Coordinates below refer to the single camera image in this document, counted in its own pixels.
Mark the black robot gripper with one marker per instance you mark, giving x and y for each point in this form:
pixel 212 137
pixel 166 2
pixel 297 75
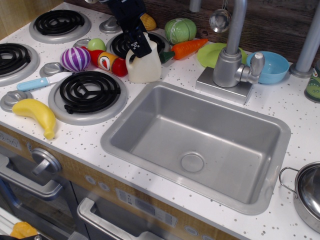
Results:
pixel 128 15

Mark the cream detergent bottle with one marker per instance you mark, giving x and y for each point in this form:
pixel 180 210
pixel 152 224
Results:
pixel 144 69

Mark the silver sink basin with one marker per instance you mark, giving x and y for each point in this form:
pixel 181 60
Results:
pixel 227 153

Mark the yellow toy corn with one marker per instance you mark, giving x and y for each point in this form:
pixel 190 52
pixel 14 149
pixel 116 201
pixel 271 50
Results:
pixel 148 22

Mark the back right black burner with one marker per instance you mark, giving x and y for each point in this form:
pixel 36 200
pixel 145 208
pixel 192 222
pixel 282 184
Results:
pixel 119 47

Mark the black burner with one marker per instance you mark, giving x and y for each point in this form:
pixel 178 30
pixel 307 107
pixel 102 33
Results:
pixel 87 98
pixel 119 47
pixel 17 62
pixel 59 26

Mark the silver stove knob back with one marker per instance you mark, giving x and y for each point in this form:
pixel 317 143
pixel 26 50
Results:
pixel 110 26

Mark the silver stove knob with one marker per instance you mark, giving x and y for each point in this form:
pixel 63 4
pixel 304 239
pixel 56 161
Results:
pixel 51 68
pixel 13 97
pixel 82 43
pixel 110 26

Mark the red ketchup bottle toy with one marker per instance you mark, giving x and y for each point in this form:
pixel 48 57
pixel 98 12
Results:
pixel 108 62

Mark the green toy cabbage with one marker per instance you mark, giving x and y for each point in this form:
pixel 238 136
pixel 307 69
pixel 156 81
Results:
pixel 180 30

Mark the small green toy fruit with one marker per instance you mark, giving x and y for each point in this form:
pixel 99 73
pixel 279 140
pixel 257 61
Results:
pixel 96 44

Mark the orange toy carrot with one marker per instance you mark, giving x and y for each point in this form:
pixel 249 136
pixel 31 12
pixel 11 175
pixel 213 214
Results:
pixel 182 50

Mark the silver stove knob centre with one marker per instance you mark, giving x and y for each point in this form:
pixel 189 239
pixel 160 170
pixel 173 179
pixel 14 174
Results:
pixel 82 43

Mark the purple striped toy onion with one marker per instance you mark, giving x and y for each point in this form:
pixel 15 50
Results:
pixel 75 59

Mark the green plastic plate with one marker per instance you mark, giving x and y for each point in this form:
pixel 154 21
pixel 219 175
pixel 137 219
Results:
pixel 208 54

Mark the front right black burner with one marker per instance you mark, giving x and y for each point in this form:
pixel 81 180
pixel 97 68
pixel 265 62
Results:
pixel 87 98

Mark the back left black burner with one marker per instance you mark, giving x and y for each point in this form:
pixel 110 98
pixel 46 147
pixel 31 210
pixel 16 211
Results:
pixel 59 26

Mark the hanging metal ladle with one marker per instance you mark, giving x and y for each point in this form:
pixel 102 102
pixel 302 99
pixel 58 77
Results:
pixel 220 19

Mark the silver stove knob middle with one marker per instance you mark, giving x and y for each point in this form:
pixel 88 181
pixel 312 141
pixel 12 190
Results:
pixel 51 68

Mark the silver toy faucet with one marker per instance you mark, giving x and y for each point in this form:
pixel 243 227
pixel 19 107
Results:
pixel 231 79

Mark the front left black burner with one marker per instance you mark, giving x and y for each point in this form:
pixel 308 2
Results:
pixel 17 62

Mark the yellow toy banana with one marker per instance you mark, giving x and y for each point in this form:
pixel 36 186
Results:
pixel 38 111

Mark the blue plastic bowl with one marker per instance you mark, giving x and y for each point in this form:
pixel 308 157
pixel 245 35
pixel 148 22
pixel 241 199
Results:
pixel 275 68

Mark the silver stove knob front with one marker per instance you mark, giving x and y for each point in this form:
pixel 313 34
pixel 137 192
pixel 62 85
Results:
pixel 13 97

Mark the silver oven dial knob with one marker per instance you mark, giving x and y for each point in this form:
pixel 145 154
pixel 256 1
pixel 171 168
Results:
pixel 45 162

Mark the green label toy can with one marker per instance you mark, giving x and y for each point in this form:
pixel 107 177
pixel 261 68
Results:
pixel 312 90

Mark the yellow object on floor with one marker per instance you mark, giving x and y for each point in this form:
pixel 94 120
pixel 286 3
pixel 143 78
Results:
pixel 22 230

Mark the blue handled toy knife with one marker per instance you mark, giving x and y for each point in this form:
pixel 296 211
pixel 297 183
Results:
pixel 43 81

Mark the grey vertical post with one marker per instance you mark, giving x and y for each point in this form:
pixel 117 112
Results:
pixel 303 67

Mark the silver oven door handle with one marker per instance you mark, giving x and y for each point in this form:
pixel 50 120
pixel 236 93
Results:
pixel 49 191

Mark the silver dishwasher door handle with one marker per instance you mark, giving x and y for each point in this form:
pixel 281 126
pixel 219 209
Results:
pixel 85 213

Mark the steel pot with handle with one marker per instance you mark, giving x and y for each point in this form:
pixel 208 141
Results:
pixel 306 193

